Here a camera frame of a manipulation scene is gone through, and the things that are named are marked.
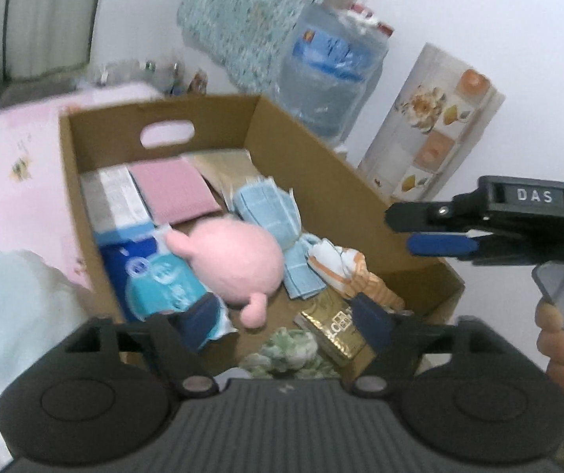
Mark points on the small red snack packet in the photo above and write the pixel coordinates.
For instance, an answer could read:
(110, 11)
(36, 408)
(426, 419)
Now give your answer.
(197, 83)

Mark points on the grey curtain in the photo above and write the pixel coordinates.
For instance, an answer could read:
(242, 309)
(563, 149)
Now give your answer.
(41, 15)

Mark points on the white pack with grey print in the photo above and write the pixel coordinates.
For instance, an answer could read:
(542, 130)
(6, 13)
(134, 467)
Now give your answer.
(114, 197)

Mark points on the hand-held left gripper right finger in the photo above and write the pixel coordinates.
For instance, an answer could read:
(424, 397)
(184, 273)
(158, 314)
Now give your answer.
(373, 322)

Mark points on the gold foil pack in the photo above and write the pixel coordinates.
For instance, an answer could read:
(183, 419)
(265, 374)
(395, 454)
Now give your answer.
(326, 330)

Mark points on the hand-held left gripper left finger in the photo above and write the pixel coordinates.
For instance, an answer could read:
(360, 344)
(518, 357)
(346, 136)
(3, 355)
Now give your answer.
(198, 322)

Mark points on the blue checked towel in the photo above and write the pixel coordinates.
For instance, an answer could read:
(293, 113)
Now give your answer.
(267, 207)

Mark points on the clear plastic bag pile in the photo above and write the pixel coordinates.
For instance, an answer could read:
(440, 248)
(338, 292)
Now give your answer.
(134, 71)

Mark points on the teal floral cloth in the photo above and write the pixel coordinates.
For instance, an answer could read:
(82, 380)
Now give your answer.
(242, 15)

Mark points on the pink plush toy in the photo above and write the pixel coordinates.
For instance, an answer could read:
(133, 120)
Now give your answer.
(233, 261)

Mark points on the blue water jug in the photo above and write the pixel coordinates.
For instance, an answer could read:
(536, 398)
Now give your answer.
(331, 69)

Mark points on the orange striped cloth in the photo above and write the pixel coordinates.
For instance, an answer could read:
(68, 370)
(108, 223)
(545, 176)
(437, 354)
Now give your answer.
(346, 266)

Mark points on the red white carton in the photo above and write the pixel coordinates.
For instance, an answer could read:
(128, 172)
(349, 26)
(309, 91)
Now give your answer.
(373, 19)

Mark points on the white plastic bag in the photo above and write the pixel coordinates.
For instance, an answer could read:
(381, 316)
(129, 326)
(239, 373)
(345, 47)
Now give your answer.
(16, 330)

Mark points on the floral printed panel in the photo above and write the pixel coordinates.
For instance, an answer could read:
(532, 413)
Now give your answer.
(434, 118)

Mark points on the pink printed bed sheet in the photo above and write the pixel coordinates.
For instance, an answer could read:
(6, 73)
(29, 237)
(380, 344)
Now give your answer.
(16, 182)

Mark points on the blue white wipes pack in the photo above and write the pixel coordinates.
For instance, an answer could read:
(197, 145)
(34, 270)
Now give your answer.
(154, 276)

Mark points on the green white cloth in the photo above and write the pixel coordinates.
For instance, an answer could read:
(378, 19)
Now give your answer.
(287, 350)

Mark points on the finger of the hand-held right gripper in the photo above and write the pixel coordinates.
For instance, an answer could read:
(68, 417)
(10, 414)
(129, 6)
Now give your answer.
(420, 217)
(439, 246)

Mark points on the pink packet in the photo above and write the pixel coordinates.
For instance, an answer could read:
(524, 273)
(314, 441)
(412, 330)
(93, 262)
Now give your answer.
(173, 189)

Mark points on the brown cardboard box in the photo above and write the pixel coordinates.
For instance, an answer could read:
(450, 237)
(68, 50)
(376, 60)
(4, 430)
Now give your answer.
(361, 207)

